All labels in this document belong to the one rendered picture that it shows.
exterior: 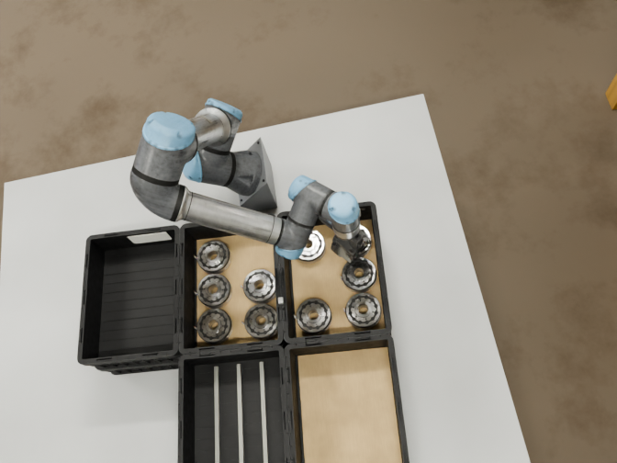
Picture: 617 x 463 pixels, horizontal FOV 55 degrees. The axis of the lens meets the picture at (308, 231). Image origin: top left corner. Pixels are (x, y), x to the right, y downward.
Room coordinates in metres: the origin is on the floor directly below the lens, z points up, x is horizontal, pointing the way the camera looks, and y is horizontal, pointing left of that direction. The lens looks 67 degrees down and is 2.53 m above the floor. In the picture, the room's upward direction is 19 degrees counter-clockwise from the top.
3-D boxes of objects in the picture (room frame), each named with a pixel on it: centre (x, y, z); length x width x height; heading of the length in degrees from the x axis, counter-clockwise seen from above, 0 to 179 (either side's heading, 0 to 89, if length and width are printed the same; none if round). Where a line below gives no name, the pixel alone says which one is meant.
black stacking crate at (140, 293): (0.68, 0.56, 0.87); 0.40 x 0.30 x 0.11; 167
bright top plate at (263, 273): (0.60, 0.19, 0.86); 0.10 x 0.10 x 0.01
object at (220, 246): (0.74, 0.31, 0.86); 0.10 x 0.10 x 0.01
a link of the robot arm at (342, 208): (0.61, -0.10, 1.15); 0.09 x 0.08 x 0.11; 39
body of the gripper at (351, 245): (0.60, -0.11, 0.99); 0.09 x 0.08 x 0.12; 27
